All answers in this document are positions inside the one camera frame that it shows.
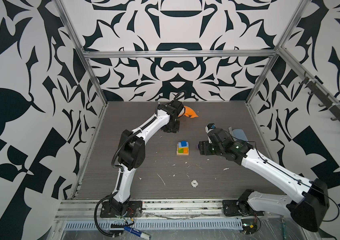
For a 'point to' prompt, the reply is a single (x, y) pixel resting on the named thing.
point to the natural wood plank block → (182, 154)
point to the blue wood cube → (183, 143)
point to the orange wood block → (186, 150)
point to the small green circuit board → (248, 226)
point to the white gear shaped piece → (194, 183)
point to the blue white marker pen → (138, 232)
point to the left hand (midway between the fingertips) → (173, 127)
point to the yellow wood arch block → (178, 145)
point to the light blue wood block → (180, 146)
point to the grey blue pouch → (239, 134)
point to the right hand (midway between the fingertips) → (203, 145)
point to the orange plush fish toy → (189, 112)
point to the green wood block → (181, 151)
